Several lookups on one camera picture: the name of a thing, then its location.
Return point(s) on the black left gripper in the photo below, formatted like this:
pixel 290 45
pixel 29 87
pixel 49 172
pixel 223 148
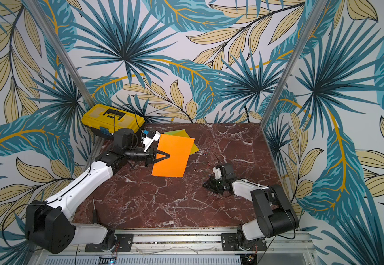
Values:
pixel 150 155

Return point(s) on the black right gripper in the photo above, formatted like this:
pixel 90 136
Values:
pixel 219 183

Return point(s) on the orange paper sheet stack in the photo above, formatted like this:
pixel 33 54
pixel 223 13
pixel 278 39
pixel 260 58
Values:
pixel 179 149

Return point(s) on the green paper sheet stack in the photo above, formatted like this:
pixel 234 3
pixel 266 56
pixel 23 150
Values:
pixel 176 132

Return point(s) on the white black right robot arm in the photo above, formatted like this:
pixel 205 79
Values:
pixel 274 214

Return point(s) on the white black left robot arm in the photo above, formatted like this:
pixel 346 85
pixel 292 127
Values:
pixel 47 223

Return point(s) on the yellow black toolbox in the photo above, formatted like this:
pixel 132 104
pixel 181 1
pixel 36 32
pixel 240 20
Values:
pixel 103 120

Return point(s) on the black screwdriver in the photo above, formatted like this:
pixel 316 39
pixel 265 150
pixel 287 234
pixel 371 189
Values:
pixel 95 217

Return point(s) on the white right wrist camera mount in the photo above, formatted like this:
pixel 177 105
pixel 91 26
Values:
pixel 217 172

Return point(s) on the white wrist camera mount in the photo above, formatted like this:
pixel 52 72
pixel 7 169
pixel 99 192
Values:
pixel 148 137
pixel 217 172

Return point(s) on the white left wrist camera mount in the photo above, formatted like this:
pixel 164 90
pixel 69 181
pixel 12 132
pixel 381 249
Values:
pixel 148 137

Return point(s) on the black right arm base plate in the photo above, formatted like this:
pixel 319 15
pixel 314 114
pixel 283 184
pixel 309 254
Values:
pixel 237 242

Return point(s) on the aluminium front rail frame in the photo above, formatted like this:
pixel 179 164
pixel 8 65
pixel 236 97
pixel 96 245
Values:
pixel 189 246

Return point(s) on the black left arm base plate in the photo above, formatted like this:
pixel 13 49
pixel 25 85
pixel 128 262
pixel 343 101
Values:
pixel 119 243

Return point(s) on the aluminium corner post left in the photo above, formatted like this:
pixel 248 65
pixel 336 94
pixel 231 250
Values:
pixel 50 33

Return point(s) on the aluminium corner post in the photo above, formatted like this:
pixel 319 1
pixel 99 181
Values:
pixel 50 33
pixel 300 44

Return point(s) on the aluminium corner post right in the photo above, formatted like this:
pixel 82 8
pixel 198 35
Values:
pixel 300 44

